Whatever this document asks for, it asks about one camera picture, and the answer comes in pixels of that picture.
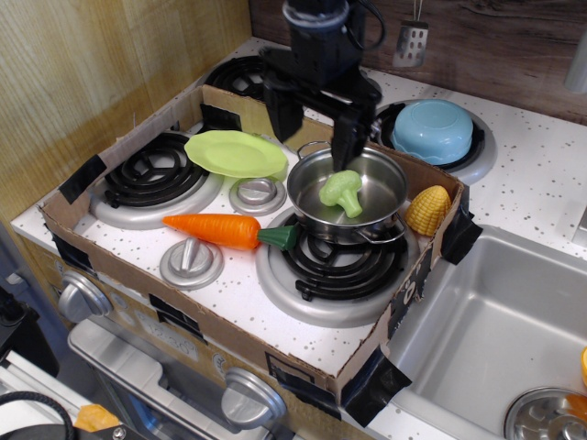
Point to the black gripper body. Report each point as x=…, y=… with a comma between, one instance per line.
x=321, y=69

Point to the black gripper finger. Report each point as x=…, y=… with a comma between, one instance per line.
x=285, y=113
x=352, y=129

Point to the green toy broccoli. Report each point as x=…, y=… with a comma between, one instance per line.
x=341, y=189

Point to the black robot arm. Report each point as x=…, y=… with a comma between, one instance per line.
x=328, y=14

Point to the back left black burner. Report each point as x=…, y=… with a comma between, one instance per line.
x=241, y=76

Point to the black burner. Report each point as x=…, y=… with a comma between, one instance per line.
x=475, y=165
x=332, y=285
x=157, y=181
x=241, y=76

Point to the light green plastic plate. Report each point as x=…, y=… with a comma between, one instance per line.
x=236, y=154

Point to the stainless steel pot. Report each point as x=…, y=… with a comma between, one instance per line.
x=383, y=193

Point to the light blue plastic bowl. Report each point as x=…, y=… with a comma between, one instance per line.
x=435, y=131

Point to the silver knob middle stovetop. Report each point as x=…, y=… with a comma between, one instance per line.
x=257, y=196

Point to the silver knob stovetop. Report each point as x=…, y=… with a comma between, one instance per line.
x=191, y=264
x=257, y=196

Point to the hanging metal spatula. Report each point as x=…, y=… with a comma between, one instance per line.
x=410, y=49

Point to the yellow toy corn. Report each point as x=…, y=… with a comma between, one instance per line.
x=428, y=209

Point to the orange toy carrot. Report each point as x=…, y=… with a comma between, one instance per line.
x=234, y=231

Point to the back right black burner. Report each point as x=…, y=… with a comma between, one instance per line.
x=475, y=165

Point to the front right black burner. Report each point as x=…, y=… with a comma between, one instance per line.
x=332, y=285

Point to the front left black burner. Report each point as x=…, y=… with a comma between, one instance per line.
x=157, y=181

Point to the silver knob front stovetop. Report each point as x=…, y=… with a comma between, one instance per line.
x=191, y=264

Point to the silver sink basin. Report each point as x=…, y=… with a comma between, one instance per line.
x=508, y=319

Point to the cardboard fence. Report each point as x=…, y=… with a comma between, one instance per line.
x=319, y=368

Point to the silver oven knob left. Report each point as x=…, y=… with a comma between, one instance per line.
x=80, y=299

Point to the silver oven knob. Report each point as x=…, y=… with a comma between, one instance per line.
x=80, y=299
x=248, y=402

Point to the silver oven knob right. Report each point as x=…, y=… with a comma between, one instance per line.
x=248, y=402

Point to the sink drain strainer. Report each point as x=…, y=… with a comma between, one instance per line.
x=543, y=413

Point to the orange toy in sink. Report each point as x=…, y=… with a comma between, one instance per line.
x=577, y=402

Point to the orange object bottom left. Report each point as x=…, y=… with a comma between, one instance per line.
x=94, y=417

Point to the silver oven door handle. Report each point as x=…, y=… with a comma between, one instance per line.
x=157, y=395

